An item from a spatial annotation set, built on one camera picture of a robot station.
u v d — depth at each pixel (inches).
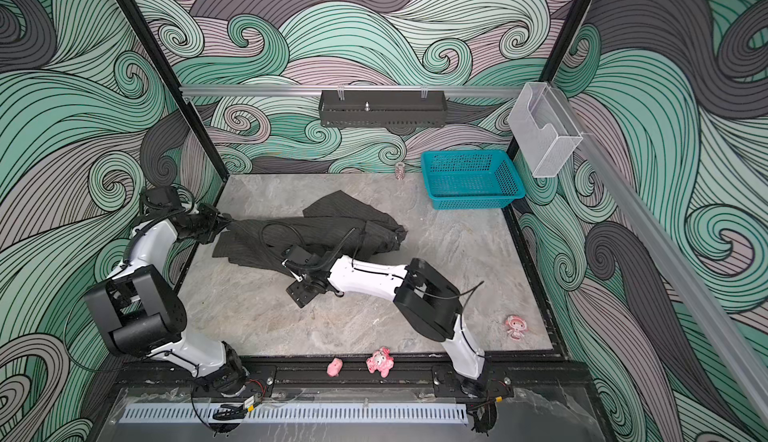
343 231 36.6
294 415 29.9
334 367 29.1
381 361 28.7
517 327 31.3
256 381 28.6
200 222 29.3
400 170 46.2
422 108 37.3
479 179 46.5
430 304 19.1
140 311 17.5
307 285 24.7
